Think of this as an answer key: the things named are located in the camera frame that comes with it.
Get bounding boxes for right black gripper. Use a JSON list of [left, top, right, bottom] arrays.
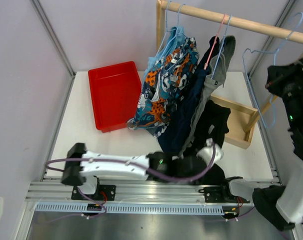
[[264, 55, 303, 127]]

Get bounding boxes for light blue wire hanger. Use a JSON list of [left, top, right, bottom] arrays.
[[242, 11, 303, 130]]

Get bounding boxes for black shorts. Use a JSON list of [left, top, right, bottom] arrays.
[[183, 100, 231, 185]]

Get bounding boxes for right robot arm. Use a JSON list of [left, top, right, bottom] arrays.
[[219, 57, 303, 231]]

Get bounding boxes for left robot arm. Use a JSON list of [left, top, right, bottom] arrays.
[[61, 142, 211, 200]]

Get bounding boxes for grey shorts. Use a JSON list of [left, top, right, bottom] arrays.
[[176, 35, 236, 158]]

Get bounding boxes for pink hanger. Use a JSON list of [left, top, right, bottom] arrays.
[[203, 13, 227, 70]]

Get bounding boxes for blue hanger of grey shorts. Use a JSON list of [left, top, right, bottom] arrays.
[[211, 15, 233, 79]]

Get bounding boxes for light blue shorts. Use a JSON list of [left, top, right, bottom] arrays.
[[143, 26, 186, 78]]

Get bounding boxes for blue hanger of patterned shorts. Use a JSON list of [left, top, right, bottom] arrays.
[[166, 3, 185, 50]]

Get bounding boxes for colourful patterned shorts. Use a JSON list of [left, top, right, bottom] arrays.
[[126, 37, 199, 138]]

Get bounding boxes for navy blue shorts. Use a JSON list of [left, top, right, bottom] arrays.
[[158, 36, 220, 154]]

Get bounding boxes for wooden clothes rack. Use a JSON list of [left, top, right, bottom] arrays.
[[156, 0, 303, 153]]

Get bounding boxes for red plastic bin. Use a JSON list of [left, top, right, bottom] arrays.
[[88, 61, 142, 133]]

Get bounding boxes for right aluminium corner post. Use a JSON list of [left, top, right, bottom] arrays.
[[246, 0, 299, 79]]

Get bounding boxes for aluminium corner post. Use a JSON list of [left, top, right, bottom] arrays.
[[246, 0, 299, 79], [29, 0, 76, 78]]

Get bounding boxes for aluminium mounting rail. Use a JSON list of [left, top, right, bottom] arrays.
[[24, 176, 284, 204]]

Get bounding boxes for left aluminium corner post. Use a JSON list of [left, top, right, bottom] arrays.
[[29, 0, 76, 78]]

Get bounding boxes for perforated cable duct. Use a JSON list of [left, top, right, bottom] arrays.
[[35, 202, 225, 216]]

